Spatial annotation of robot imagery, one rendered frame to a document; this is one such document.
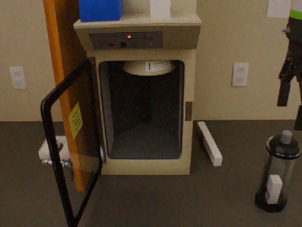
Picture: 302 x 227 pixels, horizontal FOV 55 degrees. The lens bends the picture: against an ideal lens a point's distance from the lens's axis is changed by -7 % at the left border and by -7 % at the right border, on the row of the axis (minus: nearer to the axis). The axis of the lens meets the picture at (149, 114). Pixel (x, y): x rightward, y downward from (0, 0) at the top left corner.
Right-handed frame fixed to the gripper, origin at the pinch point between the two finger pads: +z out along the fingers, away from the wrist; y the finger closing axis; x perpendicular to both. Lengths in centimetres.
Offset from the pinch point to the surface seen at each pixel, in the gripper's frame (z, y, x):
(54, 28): -23, -6, -63
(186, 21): -23.8, -3.8, -29.2
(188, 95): 1.4, -15.1, -27.4
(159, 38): -18.5, -8.0, -36.0
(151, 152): 25, -19, -39
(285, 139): 7.6, 1.3, -0.5
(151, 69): -6.5, -16.9, -38.5
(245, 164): 33.0, -20.8, -3.6
